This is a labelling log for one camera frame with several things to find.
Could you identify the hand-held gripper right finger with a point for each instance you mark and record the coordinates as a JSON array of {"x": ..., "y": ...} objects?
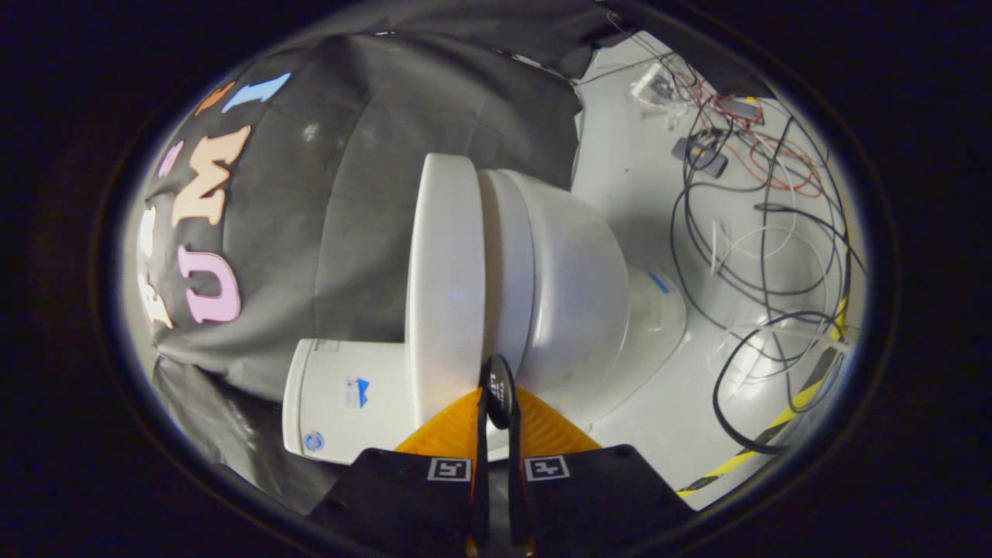
[{"x": 518, "y": 480}]

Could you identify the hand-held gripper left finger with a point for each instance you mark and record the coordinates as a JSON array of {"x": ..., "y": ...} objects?
[{"x": 480, "y": 480}]

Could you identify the white toilet lid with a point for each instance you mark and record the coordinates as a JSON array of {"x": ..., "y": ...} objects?
[{"x": 446, "y": 271}]

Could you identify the white toilet bowl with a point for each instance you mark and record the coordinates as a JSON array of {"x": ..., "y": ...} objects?
[{"x": 581, "y": 287}]

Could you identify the yellow black floor tape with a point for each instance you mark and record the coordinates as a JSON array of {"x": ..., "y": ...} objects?
[{"x": 775, "y": 422}]

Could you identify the black backdrop cloth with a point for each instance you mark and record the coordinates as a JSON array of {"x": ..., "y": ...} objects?
[{"x": 364, "y": 178}]

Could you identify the small grey device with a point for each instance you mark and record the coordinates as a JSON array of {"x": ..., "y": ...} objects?
[{"x": 701, "y": 155}]

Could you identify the clear plastic packet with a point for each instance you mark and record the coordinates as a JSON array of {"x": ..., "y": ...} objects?
[{"x": 655, "y": 89}]

